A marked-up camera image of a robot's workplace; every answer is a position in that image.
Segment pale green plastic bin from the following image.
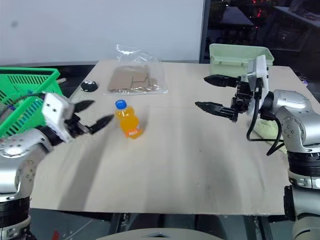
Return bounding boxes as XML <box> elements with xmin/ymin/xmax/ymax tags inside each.
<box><xmin>208</xmin><ymin>43</ymin><xmax>275</xmax><ymax>79</ymax></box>

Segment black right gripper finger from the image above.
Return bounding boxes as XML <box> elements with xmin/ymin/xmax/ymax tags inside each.
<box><xmin>194</xmin><ymin>101</ymin><xmax>240</xmax><ymax>123</ymax></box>
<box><xmin>203</xmin><ymin>74</ymin><xmax>238</xmax><ymax>88</ymax></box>

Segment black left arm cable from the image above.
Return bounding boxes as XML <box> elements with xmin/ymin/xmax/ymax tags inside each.
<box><xmin>21</xmin><ymin>91</ymin><xmax>46</xmax><ymax>101</ymax></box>

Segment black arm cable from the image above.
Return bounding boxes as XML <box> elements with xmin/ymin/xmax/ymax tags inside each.
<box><xmin>21</xmin><ymin>91</ymin><xmax>46</xmax><ymax>101</ymax></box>
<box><xmin>246</xmin><ymin>78</ymin><xmax>285</xmax><ymax>157</ymax></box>

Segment pale yellow-green cloth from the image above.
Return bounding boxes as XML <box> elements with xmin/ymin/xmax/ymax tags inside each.
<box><xmin>254</xmin><ymin>118</ymin><xmax>288</xmax><ymax>153</ymax></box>

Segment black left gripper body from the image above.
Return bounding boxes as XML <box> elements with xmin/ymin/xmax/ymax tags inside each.
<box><xmin>64</xmin><ymin>113</ymin><xmax>91</xmax><ymax>139</ymax></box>

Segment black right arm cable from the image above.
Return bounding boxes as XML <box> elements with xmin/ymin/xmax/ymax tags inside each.
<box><xmin>246</xmin><ymin>78</ymin><xmax>285</xmax><ymax>157</ymax></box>

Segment green plastic basket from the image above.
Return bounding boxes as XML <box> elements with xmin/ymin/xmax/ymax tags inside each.
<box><xmin>0</xmin><ymin>66</ymin><xmax>61</xmax><ymax>139</ymax></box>

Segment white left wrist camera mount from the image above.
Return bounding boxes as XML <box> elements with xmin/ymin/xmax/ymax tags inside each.
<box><xmin>41</xmin><ymin>92</ymin><xmax>76</xmax><ymax>144</ymax></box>

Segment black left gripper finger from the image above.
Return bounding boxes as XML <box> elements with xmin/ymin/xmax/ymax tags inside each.
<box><xmin>71</xmin><ymin>99</ymin><xmax>96</xmax><ymax>115</ymax></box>
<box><xmin>87</xmin><ymin>114</ymin><xmax>116</xmax><ymax>135</ymax></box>

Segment black round object white dots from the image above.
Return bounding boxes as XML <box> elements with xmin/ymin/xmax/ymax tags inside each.
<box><xmin>80</xmin><ymin>79</ymin><xmax>99</xmax><ymax>92</ymax></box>

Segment orange soda bottle blue cap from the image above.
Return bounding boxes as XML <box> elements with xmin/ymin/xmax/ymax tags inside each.
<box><xmin>114</xmin><ymin>99</ymin><xmax>145</xmax><ymax>140</ymax></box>

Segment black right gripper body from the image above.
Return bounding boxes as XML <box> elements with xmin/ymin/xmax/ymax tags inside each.
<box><xmin>229</xmin><ymin>75</ymin><xmax>263</xmax><ymax>115</ymax></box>

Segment dark vertical post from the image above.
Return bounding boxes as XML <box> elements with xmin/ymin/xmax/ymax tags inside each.
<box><xmin>199</xmin><ymin>0</ymin><xmax>212</xmax><ymax>63</ymax></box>

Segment grey rounded shape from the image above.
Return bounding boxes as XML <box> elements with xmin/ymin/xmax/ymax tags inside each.
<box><xmin>96</xmin><ymin>226</ymin><xmax>221</xmax><ymax>240</ymax></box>

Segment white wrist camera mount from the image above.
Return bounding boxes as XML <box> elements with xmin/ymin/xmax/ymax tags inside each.
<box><xmin>41</xmin><ymin>92</ymin><xmax>76</xmax><ymax>144</ymax></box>
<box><xmin>246</xmin><ymin>54</ymin><xmax>270</xmax><ymax>126</ymax></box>

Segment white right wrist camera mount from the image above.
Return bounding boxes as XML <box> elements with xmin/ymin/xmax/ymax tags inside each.
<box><xmin>246</xmin><ymin>54</ymin><xmax>270</xmax><ymax>126</ymax></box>

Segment clear bag with cardboard pieces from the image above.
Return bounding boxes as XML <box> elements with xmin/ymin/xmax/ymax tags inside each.
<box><xmin>103</xmin><ymin>44</ymin><xmax>169</xmax><ymax>95</ymax></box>

